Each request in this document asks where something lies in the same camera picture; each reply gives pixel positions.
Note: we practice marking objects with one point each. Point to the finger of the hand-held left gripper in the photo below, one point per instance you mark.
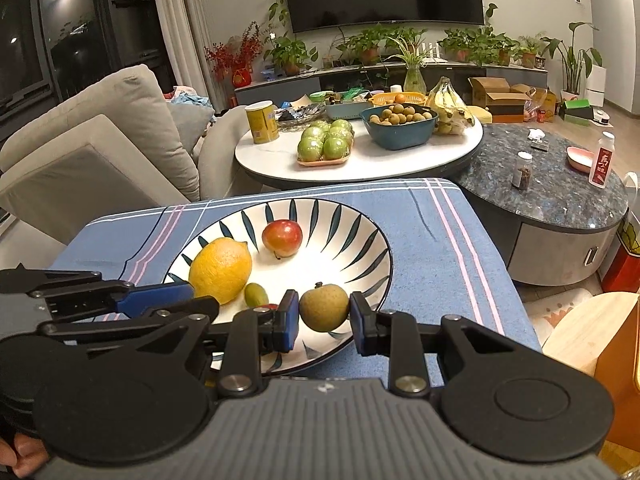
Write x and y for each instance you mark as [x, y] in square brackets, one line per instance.
[160, 296]
[125, 322]

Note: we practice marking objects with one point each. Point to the white printed paper bag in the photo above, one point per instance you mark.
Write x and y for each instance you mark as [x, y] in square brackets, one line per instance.
[627, 265]

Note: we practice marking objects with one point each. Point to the dark marble round table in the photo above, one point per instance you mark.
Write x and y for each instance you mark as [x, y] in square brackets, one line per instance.
[550, 200]

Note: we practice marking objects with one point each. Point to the cardboard box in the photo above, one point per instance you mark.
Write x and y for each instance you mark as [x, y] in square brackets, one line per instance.
[495, 95]

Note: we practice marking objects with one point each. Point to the round white table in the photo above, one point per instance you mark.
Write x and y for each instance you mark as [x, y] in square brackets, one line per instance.
[280, 160]

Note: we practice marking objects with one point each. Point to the green box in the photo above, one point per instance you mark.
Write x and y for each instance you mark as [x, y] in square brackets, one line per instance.
[580, 108]

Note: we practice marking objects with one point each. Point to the white bottle with red label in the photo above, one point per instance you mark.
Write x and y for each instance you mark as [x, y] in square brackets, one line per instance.
[602, 162]

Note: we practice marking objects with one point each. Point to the beige recliner sofa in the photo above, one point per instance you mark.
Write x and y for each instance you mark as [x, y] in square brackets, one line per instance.
[90, 160]

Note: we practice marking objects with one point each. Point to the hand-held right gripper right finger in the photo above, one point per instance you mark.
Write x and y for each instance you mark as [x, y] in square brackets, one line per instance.
[357, 325]

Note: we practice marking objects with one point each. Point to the red flower arrangement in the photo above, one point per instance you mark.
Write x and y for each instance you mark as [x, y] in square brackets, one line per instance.
[235, 52]

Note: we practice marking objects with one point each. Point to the orange plastic basket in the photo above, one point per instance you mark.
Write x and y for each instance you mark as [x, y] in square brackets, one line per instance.
[385, 96]

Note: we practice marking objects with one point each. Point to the small black remote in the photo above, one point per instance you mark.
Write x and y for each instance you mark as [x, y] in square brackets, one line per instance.
[540, 146]

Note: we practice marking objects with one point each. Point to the pile of snack packets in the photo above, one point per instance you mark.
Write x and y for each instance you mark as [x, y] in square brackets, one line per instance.
[300, 110]

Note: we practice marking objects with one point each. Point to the pile of clothes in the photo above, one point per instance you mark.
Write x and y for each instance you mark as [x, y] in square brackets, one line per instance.
[187, 96]

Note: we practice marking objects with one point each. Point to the grey television cabinet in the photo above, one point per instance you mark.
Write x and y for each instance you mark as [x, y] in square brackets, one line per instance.
[310, 82]

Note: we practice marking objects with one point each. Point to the red snack bags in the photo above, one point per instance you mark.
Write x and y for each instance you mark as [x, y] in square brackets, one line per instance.
[540, 107]

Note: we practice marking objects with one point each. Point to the person's left hand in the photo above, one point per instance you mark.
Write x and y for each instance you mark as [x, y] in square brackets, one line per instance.
[22, 455]

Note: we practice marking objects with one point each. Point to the row of potted plants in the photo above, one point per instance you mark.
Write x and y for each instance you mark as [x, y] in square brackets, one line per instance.
[370, 42]

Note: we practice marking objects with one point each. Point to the white robot vacuum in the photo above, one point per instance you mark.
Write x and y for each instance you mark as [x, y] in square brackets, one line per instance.
[602, 117]

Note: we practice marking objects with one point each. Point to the patterned rug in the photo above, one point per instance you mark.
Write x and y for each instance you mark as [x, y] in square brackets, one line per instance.
[550, 312]

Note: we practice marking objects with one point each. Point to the pack of green apples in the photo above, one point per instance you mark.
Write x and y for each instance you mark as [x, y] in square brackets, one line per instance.
[325, 142]

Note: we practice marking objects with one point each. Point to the pile of longans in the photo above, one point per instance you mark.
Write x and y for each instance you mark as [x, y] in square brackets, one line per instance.
[400, 114]

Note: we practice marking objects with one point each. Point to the yellow lemon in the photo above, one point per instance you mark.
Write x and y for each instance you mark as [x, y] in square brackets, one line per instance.
[220, 270]

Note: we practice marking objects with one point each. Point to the dark blue bowl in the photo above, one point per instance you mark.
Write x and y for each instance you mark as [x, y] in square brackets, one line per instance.
[397, 136]

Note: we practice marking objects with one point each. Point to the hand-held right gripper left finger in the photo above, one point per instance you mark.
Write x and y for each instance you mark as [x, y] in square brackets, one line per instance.
[290, 322]

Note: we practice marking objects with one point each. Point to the bunch of bananas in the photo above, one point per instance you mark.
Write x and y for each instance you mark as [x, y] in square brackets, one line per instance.
[450, 105]

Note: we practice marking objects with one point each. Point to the white bowl with dark stripes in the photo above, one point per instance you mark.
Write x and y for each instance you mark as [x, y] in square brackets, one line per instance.
[325, 240]

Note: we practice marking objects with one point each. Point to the white air purifier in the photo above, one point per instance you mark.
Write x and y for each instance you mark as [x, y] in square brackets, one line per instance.
[596, 77]

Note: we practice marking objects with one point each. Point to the glass vase with green plant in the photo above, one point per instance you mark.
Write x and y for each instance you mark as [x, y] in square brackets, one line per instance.
[414, 75]

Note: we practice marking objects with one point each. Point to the tall leafy floor plant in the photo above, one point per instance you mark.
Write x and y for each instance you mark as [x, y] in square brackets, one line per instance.
[575, 55]

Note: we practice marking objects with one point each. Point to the small spice jar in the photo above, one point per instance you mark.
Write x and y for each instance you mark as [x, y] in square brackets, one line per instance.
[521, 171]

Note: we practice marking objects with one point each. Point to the beige curtain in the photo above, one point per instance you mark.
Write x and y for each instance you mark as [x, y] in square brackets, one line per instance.
[185, 20]

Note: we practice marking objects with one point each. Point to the grey cushion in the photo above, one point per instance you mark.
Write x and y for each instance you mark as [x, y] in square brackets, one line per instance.
[187, 120]

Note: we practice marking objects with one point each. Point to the orange wooden phone stand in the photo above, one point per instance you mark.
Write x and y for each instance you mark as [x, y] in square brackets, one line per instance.
[622, 385]

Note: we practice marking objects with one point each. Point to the yellow can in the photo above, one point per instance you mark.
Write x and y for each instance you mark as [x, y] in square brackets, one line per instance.
[262, 122]

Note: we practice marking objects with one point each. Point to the pink dish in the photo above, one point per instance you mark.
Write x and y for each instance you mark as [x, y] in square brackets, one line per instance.
[580, 157]

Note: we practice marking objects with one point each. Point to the small green fruit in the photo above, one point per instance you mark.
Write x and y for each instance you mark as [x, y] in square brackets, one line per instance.
[256, 294]

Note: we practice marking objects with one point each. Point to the blue striped tablecloth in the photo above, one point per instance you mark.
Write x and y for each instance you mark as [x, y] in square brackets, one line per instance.
[440, 260]

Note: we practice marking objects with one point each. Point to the dark window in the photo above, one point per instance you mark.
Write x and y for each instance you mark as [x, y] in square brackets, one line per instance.
[60, 25]

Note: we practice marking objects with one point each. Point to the white tissue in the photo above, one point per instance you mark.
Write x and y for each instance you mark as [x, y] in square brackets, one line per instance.
[536, 134]

